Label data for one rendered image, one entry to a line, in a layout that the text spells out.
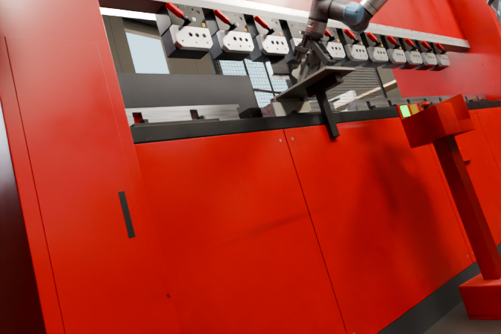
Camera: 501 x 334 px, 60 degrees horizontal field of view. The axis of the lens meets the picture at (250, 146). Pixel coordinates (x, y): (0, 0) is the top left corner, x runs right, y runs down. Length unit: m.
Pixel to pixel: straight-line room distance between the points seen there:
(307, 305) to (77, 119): 0.83
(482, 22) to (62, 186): 3.26
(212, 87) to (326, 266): 1.15
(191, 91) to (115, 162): 1.22
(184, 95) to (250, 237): 1.03
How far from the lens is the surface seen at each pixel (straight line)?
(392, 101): 2.36
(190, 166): 1.17
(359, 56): 2.25
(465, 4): 3.76
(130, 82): 1.99
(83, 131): 0.96
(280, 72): 1.79
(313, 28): 1.67
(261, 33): 1.77
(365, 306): 1.57
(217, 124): 1.27
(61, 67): 1.01
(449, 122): 1.76
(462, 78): 3.71
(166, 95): 2.05
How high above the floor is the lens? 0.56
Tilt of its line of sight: 10 degrees up
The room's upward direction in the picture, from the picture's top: 17 degrees counter-clockwise
